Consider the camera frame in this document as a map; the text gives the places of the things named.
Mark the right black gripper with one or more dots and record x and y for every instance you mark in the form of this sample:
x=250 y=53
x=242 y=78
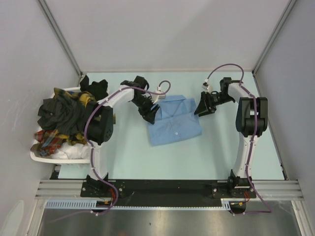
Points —
x=205 y=103

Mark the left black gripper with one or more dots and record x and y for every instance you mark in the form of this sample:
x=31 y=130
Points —
x=149 y=115

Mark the light blue long sleeve shirt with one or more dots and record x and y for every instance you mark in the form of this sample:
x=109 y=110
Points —
x=175 y=121

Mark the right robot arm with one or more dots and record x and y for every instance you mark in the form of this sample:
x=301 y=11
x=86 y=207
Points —
x=251 y=121

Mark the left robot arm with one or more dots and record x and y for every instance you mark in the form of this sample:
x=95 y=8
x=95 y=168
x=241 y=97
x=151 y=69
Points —
x=128 y=91

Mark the black shirt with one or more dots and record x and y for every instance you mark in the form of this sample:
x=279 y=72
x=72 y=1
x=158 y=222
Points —
x=98 y=89

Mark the yellow plaid shirt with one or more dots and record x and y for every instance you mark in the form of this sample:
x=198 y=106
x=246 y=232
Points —
x=83 y=98

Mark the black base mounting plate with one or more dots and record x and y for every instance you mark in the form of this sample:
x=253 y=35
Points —
x=157 y=193

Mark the white shirt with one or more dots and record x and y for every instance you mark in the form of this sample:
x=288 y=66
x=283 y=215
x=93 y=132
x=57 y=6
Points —
x=68 y=152

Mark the dark grey striped shirt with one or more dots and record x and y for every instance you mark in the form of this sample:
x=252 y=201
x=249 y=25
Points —
x=63 y=114

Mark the red plaid shirt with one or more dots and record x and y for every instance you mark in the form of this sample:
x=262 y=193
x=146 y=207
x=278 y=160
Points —
x=48 y=142

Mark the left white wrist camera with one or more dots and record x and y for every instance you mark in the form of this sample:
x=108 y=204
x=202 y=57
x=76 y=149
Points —
x=157 y=95

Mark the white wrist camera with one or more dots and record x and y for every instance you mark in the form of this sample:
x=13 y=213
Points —
x=157 y=95
x=206 y=86

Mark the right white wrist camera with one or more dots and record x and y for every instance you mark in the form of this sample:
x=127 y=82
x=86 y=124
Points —
x=206 y=86

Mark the white slotted cable duct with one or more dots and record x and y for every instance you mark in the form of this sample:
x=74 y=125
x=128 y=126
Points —
x=100 y=205

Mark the aluminium front rail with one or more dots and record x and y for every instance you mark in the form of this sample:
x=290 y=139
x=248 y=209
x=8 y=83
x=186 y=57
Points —
x=269 y=190

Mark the right aluminium frame post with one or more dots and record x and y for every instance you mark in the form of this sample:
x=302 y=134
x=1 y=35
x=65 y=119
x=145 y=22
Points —
x=274 y=35

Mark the aluminium frame post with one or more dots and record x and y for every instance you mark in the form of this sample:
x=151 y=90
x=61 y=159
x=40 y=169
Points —
x=59 y=35
x=274 y=35

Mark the left aluminium frame post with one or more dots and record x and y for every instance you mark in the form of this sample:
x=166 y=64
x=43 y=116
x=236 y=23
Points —
x=59 y=35

